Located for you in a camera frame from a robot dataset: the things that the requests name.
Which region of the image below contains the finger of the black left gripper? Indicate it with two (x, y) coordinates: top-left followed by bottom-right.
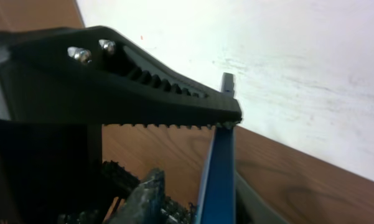
(0, 26), (242, 128)

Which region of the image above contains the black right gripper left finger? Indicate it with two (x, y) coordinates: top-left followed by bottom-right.
(103, 161), (196, 224)

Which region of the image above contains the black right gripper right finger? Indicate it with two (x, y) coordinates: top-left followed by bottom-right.
(235, 172), (288, 224)

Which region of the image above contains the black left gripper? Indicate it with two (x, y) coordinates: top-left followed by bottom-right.
(0, 119), (103, 223)

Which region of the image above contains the blue Galaxy smartphone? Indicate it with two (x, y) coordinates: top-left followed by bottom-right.
(192, 72), (237, 224)

